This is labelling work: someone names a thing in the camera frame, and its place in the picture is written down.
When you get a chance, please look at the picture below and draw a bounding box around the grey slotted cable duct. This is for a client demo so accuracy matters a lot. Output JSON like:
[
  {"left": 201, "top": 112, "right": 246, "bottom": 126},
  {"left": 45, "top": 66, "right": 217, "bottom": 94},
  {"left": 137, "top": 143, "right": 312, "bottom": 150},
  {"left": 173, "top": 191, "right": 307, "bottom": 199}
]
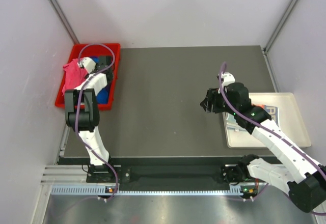
[{"left": 50, "top": 185, "right": 243, "bottom": 196}]

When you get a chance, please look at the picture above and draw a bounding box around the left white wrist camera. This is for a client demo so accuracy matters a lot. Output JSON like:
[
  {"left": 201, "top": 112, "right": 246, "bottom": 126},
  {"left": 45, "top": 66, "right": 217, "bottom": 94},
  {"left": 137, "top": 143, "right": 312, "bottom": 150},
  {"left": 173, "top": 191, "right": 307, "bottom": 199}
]
[{"left": 77, "top": 57, "right": 96, "bottom": 74}]

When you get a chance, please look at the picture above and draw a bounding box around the purple towel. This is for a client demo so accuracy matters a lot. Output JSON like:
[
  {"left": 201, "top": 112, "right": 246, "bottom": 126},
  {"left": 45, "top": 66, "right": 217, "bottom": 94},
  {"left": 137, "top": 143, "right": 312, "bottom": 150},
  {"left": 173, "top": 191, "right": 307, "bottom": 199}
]
[{"left": 106, "top": 82, "right": 113, "bottom": 95}]

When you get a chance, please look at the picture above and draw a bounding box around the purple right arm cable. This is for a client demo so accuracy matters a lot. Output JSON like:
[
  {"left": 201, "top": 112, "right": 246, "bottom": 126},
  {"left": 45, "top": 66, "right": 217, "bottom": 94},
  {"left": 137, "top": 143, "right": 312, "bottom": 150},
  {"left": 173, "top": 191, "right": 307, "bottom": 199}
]
[{"left": 219, "top": 62, "right": 326, "bottom": 214}]

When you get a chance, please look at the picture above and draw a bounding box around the blue polka dot towel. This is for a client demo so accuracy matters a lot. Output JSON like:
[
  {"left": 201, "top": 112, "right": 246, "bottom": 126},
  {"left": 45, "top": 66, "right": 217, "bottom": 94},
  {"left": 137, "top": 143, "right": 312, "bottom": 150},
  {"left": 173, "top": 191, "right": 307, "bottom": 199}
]
[{"left": 226, "top": 114, "right": 245, "bottom": 132}]

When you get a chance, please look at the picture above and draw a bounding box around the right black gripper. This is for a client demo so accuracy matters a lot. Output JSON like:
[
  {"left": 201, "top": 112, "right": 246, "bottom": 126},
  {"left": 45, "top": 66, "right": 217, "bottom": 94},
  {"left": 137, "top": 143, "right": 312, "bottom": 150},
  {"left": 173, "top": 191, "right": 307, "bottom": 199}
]
[{"left": 201, "top": 87, "right": 238, "bottom": 116}]

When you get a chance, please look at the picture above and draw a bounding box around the dark blue towel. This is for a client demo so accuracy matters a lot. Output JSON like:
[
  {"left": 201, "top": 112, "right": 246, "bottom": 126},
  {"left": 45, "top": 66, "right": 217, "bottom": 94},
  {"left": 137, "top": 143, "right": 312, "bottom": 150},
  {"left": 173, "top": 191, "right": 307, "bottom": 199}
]
[{"left": 91, "top": 57, "right": 112, "bottom": 105}]

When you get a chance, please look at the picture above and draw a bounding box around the pink towel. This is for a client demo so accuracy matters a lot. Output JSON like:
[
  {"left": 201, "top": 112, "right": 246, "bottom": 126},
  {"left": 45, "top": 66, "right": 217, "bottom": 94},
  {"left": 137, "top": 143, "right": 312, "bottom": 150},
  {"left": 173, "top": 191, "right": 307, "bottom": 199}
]
[{"left": 62, "top": 59, "right": 88, "bottom": 94}]

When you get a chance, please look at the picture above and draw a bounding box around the white plastic tray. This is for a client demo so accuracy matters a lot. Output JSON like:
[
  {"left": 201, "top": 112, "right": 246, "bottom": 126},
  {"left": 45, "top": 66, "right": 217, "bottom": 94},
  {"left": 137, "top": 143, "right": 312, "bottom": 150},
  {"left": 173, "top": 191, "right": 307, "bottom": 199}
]
[{"left": 223, "top": 93, "right": 311, "bottom": 149}]

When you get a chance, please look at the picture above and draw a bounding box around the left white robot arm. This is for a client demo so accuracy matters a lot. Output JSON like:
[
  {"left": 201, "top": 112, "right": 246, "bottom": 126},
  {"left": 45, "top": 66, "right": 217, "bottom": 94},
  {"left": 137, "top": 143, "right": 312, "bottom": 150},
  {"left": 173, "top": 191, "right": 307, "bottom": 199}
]
[{"left": 64, "top": 55, "right": 116, "bottom": 182}]

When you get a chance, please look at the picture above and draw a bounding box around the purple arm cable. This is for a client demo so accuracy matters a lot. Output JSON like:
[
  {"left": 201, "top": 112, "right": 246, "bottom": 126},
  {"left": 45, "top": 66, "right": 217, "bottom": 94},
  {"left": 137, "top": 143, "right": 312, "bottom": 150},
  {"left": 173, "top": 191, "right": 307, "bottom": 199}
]
[
  {"left": 75, "top": 43, "right": 120, "bottom": 201},
  {"left": 219, "top": 62, "right": 326, "bottom": 214}
]

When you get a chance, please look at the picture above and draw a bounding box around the beige rabbit letter towel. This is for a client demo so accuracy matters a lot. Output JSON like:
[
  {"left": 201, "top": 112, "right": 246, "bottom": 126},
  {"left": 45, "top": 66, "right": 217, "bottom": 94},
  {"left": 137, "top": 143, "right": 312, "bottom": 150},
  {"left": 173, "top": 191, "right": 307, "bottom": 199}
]
[{"left": 256, "top": 104, "right": 280, "bottom": 126}]

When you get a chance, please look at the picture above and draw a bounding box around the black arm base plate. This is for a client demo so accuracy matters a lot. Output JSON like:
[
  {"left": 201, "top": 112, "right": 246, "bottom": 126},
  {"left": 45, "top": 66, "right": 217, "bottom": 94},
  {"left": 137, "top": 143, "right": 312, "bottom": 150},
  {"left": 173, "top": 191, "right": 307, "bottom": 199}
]
[{"left": 86, "top": 156, "right": 250, "bottom": 190}]

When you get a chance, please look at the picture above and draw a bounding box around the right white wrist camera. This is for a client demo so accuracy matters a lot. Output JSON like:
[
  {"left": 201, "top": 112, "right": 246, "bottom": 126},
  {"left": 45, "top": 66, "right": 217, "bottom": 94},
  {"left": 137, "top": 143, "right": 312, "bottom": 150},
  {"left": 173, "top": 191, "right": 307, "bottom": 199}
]
[{"left": 221, "top": 72, "right": 235, "bottom": 87}]

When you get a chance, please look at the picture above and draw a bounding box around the aluminium frame rail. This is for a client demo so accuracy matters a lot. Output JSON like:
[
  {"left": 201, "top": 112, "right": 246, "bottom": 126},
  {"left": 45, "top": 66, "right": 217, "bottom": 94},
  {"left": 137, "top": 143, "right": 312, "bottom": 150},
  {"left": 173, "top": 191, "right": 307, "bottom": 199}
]
[{"left": 40, "top": 164, "right": 319, "bottom": 184}]

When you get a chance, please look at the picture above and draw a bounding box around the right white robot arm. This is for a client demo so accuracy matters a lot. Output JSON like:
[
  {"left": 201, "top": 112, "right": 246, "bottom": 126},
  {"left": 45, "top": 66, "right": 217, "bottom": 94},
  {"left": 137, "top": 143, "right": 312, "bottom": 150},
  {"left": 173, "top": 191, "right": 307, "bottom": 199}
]
[{"left": 200, "top": 82, "right": 325, "bottom": 213}]

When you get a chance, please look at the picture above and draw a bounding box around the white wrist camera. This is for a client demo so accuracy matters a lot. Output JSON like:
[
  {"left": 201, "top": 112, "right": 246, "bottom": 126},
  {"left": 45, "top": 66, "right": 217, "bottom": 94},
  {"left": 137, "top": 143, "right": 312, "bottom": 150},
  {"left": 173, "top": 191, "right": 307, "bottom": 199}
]
[
  {"left": 221, "top": 72, "right": 235, "bottom": 87},
  {"left": 77, "top": 57, "right": 96, "bottom": 74}
]

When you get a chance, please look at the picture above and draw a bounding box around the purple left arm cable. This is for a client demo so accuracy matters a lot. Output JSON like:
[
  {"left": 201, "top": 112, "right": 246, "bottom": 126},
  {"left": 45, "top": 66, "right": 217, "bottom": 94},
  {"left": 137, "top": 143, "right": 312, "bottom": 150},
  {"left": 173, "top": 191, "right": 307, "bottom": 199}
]
[{"left": 75, "top": 43, "right": 120, "bottom": 201}]

